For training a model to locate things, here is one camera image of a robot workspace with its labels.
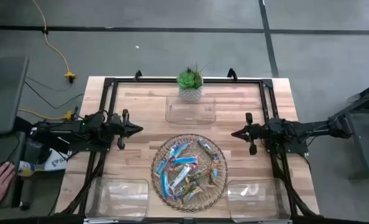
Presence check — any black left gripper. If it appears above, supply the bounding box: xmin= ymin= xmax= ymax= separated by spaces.
xmin=111 ymin=109 xmax=144 ymax=150

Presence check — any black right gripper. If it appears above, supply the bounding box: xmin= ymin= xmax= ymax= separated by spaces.
xmin=231 ymin=113 xmax=268 ymax=156

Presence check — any blue chocolate chip granola bar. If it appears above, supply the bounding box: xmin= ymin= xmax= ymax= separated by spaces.
xmin=197 ymin=138 xmax=215 ymax=156

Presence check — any light blue raisin granola bar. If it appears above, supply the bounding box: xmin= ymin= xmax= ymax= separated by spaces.
xmin=167 ymin=143 xmax=177 ymax=160

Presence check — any blue red-ended granola bar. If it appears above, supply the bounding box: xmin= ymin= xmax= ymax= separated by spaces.
xmin=172 ymin=156 xmax=199 ymax=166
xmin=160 ymin=172 xmax=170 ymax=199
xmin=173 ymin=141 xmax=191 ymax=159

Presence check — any green chocolate chip granola bar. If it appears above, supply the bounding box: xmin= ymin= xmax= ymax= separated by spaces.
xmin=185 ymin=170 xmax=210 ymax=184

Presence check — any blue orange-ended granola bar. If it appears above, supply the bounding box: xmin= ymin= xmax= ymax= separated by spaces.
xmin=155 ymin=157 xmax=169 ymax=175

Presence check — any clear plastic bin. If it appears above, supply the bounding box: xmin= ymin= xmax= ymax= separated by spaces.
xmin=164 ymin=95 xmax=217 ymax=126
xmin=227 ymin=179 xmax=292 ymax=223
xmin=84 ymin=176 xmax=150 ymax=222

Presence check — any succulent in patterned pot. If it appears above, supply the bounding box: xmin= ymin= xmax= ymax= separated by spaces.
xmin=176 ymin=62 xmax=210 ymax=103

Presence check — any round woven wicker basket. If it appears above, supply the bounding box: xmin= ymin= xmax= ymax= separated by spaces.
xmin=151 ymin=133 xmax=228 ymax=213

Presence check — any white printed bag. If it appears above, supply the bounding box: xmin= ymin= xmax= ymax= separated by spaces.
xmin=36 ymin=148 xmax=72 ymax=172

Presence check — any plastic bottle yellow label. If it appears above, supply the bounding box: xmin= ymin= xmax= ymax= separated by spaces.
xmin=17 ymin=160 xmax=48 ymax=178

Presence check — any dark grey laptop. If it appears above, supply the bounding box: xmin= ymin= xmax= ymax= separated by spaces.
xmin=0 ymin=55 xmax=30 ymax=136

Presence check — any black cable bundle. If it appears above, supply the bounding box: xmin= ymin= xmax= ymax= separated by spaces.
xmin=61 ymin=151 xmax=107 ymax=215
xmin=269 ymin=152 xmax=317 ymax=217

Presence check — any yellow extension cord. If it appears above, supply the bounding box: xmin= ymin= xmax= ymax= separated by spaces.
xmin=31 ymin=0 xmax=77 ymax=82
xmin=17 ymin=107 xmax=76 ymax=121

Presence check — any thin black floor cable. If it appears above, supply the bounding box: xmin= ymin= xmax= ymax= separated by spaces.
xmin=24 ymin=74 xmax=85 ymax=110

